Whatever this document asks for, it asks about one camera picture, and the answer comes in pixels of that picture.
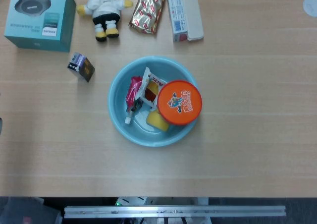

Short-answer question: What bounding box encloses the white burger snack packet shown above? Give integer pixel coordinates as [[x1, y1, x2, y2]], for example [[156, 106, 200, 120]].
[[135, 66, 168, 110]]

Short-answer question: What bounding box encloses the orange round tin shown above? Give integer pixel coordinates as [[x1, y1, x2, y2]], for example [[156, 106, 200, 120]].
[[157, 80, 203, 126]]

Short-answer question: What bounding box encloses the gold red foil packet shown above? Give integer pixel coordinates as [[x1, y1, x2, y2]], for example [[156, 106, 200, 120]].
[[128, 0, 166, 35]]

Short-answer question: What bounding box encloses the yellow sponge with rectangular hole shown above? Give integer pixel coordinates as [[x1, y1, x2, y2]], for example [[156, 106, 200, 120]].
[[146, 110, 170, 132]]

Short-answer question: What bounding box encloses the light blue plastic basin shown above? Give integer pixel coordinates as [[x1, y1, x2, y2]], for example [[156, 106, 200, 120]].
[[107, 56, 201, 148]]

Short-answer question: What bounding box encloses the small purple black box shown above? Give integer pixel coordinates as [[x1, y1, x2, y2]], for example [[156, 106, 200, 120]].
[[66, 52, 96, 83]]

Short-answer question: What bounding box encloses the long white carton box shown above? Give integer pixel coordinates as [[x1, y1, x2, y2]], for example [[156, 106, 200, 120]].
[[165, 0, 205, 43]]

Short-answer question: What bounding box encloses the black penguin plush toy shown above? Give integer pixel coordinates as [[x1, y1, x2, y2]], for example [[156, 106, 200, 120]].
[[76, 0, 134, 42]]

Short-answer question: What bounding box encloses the teal speaker box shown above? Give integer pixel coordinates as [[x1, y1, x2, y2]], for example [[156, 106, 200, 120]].
[[3, 0, 77, 53]]

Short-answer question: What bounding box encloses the round white table disc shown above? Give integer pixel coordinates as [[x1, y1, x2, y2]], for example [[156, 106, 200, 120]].
[[303, 0, 317, 17]]

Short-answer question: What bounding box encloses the aluminium rail bar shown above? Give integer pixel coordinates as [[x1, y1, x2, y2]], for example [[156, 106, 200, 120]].
[[64, 205, 286, 219]]

